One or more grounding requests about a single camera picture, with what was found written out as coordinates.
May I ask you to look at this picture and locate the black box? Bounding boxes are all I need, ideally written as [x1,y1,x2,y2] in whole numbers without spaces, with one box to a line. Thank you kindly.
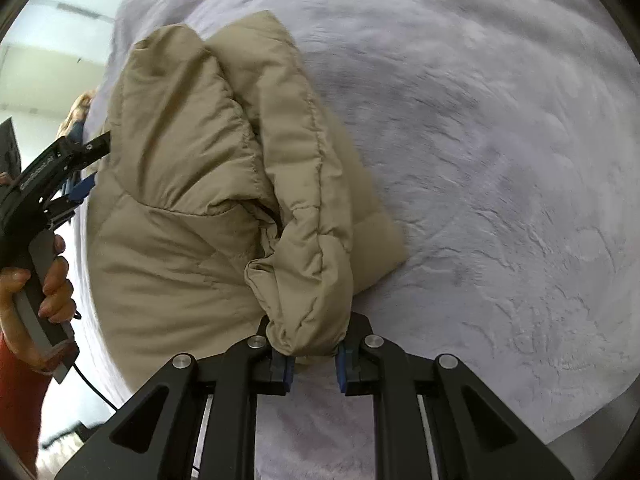
[0,118,22,181]

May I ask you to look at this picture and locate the person's left forearm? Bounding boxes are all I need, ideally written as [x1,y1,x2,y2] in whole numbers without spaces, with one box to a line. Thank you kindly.
[0,332,53,478]

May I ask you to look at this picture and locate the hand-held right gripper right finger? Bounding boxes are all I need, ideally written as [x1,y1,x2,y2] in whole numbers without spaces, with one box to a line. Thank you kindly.
[335,312,576,480]

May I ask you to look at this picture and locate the person's left hand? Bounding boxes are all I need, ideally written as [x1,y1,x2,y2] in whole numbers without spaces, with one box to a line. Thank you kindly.
[0,234,76,373]

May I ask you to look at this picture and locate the beige puffer jacket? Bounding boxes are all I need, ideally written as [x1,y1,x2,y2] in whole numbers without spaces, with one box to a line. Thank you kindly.
[85,10,407,358]

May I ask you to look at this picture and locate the white wardrobe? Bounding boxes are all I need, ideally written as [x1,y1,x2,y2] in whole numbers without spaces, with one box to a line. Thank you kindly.
[0,0,132,116]

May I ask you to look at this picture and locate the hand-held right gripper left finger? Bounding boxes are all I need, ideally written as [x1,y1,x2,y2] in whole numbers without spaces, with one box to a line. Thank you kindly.
[54,317,296,480]

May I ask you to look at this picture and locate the grey wardrobe handle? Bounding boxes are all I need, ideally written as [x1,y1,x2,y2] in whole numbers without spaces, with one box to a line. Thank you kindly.
[56,3,114,22]

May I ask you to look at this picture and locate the black cable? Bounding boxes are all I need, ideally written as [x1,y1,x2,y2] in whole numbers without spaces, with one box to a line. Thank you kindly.
[70,310,122,408]

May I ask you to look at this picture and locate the lavender fleece blanket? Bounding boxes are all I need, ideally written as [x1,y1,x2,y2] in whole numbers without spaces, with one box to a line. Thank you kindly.
[75,0,640,480]

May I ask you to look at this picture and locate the brown furry cloth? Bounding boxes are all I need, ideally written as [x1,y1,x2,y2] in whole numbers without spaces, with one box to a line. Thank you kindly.
[60,88,99,134]

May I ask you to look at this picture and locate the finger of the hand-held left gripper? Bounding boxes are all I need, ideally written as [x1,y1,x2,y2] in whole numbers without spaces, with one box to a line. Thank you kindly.
[60,131,112,171]
[46,174,97,222]

